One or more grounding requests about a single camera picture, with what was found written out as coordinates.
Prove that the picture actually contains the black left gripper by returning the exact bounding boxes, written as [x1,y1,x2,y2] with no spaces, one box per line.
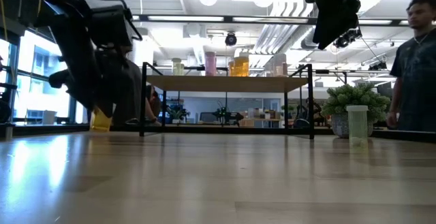
[47,10,117,119]

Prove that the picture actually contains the orange medicine bottle white cap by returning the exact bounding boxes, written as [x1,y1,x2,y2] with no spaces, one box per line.
[89,105,114,133]

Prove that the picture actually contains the clear medicine bottle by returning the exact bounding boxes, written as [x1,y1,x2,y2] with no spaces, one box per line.
[271,53,284,78]

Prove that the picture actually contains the wide orange medicine bottle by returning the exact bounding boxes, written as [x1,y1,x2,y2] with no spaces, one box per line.
[227,56,250,78]

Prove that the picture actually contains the pink translucent medicine bottle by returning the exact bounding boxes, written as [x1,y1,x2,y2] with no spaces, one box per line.
[204,50,218,78]

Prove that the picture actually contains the black ceiling-mounted device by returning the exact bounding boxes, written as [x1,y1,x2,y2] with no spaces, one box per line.
[335,29,363,50]

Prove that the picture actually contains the person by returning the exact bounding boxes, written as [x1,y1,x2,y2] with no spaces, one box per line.
[304,97,324,129]
[104,50,144,127]
[386,0,436,132]
[145,84,163,127]

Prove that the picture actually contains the small white box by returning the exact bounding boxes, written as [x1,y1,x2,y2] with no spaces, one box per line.
[42,110,57,125]

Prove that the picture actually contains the green potted plant grey pot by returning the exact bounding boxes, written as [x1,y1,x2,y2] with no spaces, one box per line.
[320,82,392,139]

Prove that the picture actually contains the small green background plant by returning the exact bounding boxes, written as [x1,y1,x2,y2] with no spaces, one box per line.
[167,105,189,125]

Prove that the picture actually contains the black curved fixture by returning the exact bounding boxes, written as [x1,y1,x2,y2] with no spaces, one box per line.
[0,82,18,125]

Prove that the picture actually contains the black ceiling spotlight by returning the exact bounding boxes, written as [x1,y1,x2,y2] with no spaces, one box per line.
[224,32,238,47]

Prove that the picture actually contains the background wooden desk with boxes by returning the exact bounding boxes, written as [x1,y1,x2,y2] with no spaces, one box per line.
[238,107,285,128]

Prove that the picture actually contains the silver ventilation duct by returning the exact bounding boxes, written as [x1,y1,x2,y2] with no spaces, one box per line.
[299,0,392,50]

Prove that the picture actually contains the black rail with light strips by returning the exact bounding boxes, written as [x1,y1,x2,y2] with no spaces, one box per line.
[132,14,436,27]

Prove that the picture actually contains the black aluminium table frame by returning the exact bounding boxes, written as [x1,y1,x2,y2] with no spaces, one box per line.
[0,123,436,144]

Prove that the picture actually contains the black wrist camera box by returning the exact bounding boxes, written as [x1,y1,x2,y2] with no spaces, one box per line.
[89,5,134,48]

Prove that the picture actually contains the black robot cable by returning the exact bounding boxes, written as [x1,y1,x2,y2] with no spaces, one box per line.
[77,0,144,43]

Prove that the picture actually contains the wooden shelf black metal frame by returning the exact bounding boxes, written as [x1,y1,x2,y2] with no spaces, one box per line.
[138,61,315,140]

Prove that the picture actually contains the yellow hanging cord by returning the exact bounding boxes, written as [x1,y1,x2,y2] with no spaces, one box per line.
[0,0,8,43]

